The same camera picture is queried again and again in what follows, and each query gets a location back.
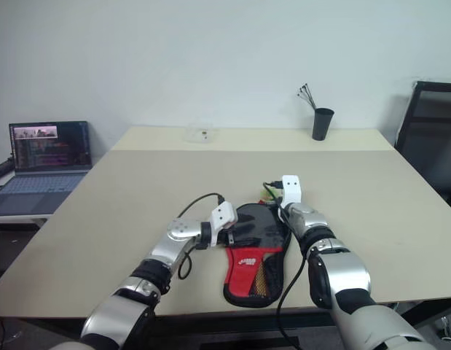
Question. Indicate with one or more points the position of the open laptop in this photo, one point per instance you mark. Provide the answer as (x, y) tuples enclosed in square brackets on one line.
[(46, 156)]

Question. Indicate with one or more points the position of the black cup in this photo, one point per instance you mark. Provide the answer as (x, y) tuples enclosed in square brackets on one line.
[(322, 124)]

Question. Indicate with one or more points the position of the clear plastic box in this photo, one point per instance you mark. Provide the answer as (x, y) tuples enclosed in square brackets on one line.
[(200, 134)]

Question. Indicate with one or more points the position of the black office chair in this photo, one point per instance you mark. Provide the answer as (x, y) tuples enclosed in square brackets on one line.
[(429, 124)]

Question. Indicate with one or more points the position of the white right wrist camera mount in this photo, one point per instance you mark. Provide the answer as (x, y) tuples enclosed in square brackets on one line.
[(291, 189)]

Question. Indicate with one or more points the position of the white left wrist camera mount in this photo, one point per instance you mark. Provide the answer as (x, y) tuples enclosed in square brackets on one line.
[(223, 217)]

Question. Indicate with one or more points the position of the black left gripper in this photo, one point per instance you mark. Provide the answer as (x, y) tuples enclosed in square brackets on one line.
[(227, 240)]

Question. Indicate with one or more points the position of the black table frame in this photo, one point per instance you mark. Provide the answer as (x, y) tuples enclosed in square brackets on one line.
[(228, 328)]

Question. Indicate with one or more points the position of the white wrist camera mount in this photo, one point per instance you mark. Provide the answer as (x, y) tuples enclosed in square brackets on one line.
[(291, 189), (223, 217)]

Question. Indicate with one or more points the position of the black red paddle case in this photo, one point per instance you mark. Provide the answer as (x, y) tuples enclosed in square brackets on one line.
[(247, 277)]

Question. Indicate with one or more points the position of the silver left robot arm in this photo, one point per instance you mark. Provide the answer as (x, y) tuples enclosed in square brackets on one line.
[(174, 244)]

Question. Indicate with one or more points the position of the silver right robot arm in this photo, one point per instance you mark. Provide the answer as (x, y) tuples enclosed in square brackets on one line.
[(341, 277)]

